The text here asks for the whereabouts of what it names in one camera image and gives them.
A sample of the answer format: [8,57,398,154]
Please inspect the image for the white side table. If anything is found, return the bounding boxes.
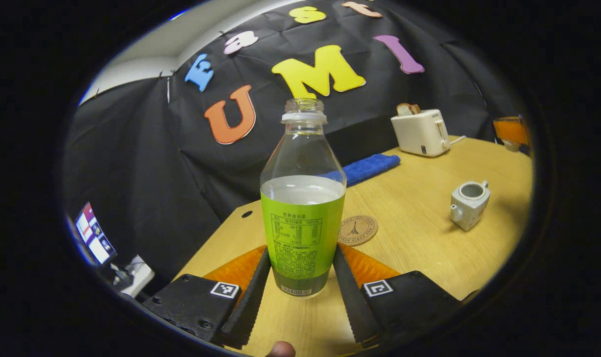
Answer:
[107,255,156,298]

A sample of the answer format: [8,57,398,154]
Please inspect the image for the green label water bottle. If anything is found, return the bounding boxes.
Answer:
[260,98,347,298]

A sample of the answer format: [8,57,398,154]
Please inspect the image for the white toaster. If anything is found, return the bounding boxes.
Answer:
[390,109,451,158]

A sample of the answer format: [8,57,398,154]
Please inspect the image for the round wooden coaster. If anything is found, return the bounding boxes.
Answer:
[338,215,379,246]

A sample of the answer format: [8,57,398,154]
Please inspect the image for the black device on stand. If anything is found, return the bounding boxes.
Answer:
[110,264,133,289]

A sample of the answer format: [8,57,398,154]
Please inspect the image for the computer monitor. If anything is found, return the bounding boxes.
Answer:
[75,202,117,266]

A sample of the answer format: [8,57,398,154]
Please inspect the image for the blue towel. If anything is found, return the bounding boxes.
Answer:
[325,153,401,187]

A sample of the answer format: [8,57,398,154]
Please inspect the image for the white teacup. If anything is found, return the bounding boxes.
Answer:
[450,180,491,232]

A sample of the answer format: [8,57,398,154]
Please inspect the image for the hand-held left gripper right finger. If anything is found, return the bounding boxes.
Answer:
[332,242,464,349]

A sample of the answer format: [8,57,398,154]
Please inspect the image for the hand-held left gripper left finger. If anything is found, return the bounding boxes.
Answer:
[142,245,272,350]

